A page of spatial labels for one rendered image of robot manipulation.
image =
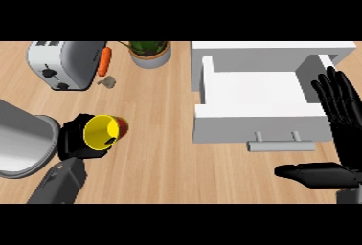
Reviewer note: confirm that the beige garlic bulb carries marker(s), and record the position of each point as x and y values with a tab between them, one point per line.
108	82

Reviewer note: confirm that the large grey metal pot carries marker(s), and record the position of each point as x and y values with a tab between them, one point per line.
24	143

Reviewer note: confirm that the silver toaster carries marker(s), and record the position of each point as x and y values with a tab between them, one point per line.
66	63

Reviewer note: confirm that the orange carrot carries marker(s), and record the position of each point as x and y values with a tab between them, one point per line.
106	61

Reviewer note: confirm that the yellow and red cup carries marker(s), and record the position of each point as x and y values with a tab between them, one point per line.
106	131

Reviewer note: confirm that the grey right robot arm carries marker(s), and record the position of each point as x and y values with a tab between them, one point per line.
349	195

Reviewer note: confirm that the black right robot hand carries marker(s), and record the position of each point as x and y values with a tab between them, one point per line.
346	134

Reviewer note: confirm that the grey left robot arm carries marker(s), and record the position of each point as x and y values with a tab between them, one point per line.
60	183

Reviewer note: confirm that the potted green plant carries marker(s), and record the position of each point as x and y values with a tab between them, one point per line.
150	52

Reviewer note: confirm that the white cabinet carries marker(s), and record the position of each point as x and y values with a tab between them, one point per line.
264	57

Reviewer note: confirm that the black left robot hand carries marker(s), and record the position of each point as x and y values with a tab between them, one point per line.
72	140

